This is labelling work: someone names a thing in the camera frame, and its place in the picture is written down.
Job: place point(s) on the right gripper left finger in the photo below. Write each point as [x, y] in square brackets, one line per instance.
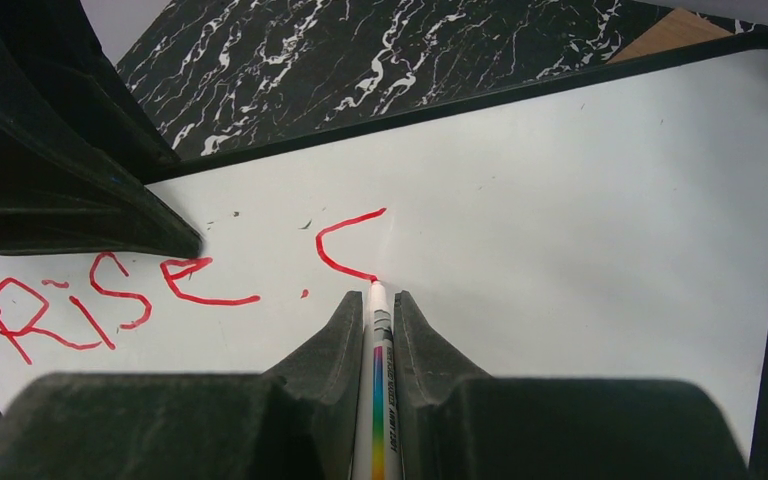
[297, 420]

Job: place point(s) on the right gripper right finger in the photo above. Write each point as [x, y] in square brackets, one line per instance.
[459, 422]

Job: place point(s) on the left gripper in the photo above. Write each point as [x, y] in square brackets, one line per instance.
[76, 149]

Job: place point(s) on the white whiteboard marker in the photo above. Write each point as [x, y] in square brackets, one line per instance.
[377, 448]

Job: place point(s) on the white whiteboard black frame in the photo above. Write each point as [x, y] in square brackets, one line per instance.
[607, 223]

